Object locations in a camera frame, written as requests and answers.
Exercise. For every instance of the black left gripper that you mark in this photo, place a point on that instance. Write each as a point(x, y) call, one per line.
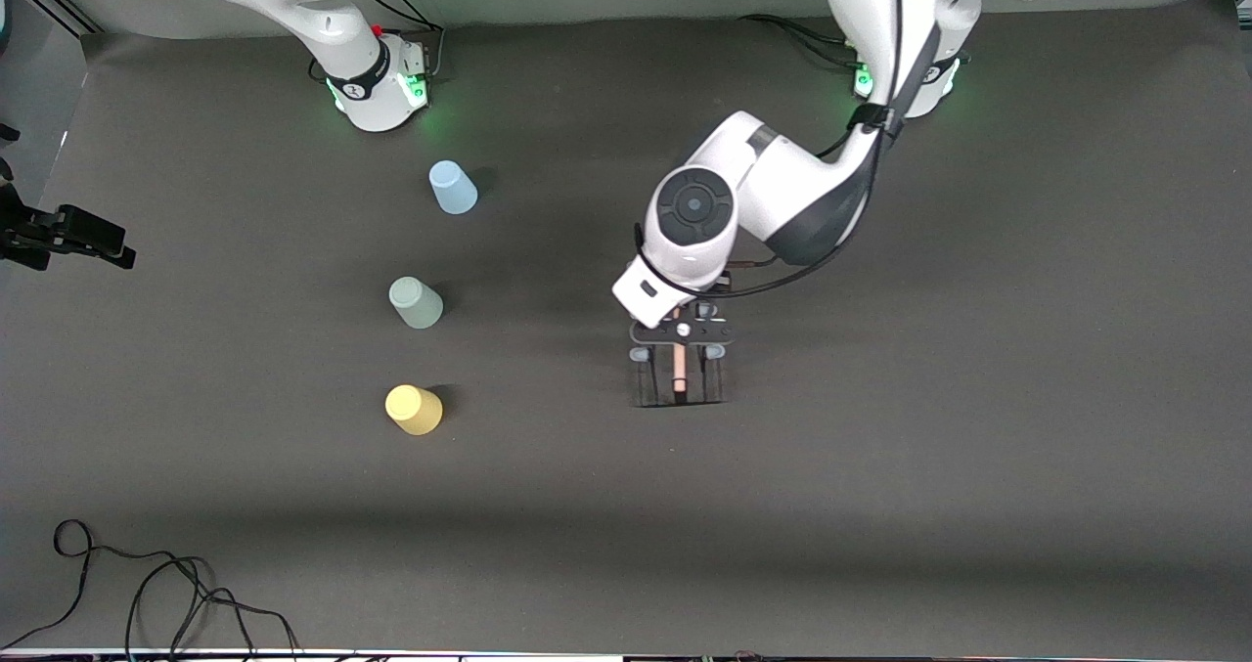
point(706, 311)

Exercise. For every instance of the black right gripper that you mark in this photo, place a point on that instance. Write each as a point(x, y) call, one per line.
point(37, 231)

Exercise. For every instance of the pale green plastic cup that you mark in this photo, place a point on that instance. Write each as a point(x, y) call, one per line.
point(416, 303)

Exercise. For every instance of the yellow plastic cup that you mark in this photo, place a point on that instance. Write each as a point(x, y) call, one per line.
point(414, 410)

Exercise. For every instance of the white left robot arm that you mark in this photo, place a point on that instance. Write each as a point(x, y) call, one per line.
point(782, 183)

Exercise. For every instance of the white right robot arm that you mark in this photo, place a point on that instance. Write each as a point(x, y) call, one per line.
point(333, 26)

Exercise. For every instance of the light blue plastic cup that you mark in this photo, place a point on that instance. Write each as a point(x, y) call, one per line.
point(453, 189)

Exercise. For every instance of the dark grey table mat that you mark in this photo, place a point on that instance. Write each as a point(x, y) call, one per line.
point(782, 545)

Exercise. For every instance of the small black bracket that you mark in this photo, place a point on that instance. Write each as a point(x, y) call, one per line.
point(8, 133)

